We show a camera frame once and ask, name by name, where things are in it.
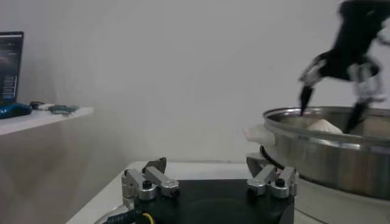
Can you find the blue game controller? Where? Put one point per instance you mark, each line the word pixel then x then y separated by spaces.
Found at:
pixel 13 110

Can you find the steel steamer pot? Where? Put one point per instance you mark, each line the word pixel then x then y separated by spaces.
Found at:
pixel 335 207

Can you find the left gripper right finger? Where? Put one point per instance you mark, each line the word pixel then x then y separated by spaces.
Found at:
pixel 274 182

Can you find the stainless steel steamer basket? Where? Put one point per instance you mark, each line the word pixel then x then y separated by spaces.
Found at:
pixel 335 164

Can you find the small white device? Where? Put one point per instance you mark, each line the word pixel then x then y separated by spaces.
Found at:
pixel 47 106

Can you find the black headphones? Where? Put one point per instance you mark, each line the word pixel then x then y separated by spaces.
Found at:
pixel 36 104

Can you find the white side table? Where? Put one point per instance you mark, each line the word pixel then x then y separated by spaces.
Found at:
pixel 45 120

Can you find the white steamed baozi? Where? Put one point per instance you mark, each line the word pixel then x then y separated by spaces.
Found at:
pixel 324 126

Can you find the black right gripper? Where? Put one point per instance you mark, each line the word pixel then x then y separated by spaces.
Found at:
pixel 353 45

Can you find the green and grey tool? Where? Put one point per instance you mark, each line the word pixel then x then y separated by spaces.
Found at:
pixel 64 109

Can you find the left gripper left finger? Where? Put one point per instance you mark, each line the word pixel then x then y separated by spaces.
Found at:
pixel 152 182

